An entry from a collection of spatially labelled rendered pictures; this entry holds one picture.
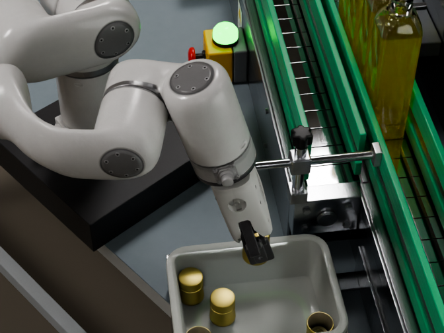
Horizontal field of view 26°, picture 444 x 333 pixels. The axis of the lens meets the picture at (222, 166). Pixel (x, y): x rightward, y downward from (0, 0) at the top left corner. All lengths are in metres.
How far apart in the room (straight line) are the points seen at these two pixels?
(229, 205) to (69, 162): 0.20
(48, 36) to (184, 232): 0.40
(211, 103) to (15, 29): 0.32
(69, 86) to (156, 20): 0.47
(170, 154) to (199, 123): 0.47
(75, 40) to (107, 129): 0.26
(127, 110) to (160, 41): 0.78
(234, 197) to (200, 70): 0.16
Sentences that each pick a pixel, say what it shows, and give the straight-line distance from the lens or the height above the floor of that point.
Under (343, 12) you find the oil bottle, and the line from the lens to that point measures 1.50.
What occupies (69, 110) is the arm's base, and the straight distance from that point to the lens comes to 1.44.
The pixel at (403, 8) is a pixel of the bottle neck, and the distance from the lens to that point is 1.29.
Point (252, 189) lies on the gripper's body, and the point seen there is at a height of 1.06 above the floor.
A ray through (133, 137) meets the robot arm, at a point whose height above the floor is 1.17.
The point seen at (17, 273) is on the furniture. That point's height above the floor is 0.20.
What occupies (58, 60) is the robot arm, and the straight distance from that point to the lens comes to 1.25.
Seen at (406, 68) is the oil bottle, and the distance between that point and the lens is 1.34.
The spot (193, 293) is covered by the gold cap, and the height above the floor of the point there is 0.80.
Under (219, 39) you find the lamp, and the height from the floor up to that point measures 0.84.
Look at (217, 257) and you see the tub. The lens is 1.33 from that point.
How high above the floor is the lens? 1.86
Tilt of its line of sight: 46 degrees down
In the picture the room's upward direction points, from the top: straight up
